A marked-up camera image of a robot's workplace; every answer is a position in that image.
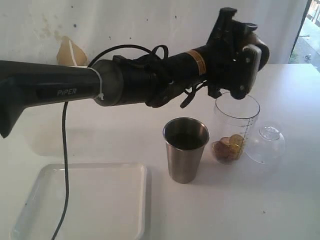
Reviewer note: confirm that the white rectangular tray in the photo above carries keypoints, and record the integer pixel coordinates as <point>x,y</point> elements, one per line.
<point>107,201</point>

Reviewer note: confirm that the brown wooden cup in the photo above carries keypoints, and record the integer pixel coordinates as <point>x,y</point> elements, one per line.
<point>254,39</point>

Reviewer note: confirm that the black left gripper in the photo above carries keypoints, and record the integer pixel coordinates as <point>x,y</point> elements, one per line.
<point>225,42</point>

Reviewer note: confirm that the pile of coins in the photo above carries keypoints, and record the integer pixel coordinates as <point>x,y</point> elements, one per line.
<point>229,148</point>

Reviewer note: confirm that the stainless steel tumbler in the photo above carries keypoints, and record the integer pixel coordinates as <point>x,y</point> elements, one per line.
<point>185,140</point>

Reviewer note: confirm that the clear measuring shaker cup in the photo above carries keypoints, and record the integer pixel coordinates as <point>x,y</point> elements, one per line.
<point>232,117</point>

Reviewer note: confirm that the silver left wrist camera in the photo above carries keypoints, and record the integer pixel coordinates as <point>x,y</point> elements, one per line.
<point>245,71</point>

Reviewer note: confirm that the clear dome lid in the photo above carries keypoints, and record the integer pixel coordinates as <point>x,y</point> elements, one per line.
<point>266,143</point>

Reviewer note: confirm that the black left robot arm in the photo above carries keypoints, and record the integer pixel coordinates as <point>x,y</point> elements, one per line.
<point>149,79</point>

